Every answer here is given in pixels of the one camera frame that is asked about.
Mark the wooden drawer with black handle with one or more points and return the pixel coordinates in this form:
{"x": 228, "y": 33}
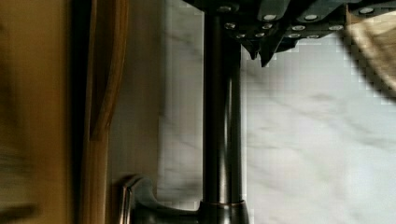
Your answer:
{"x": 62, "y": 63}

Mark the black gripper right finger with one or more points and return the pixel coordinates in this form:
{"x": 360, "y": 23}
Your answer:
{"x": 293, "y": 20}

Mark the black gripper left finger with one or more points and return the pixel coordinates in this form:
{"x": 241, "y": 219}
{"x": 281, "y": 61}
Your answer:
{"x": 256, "y": 24}

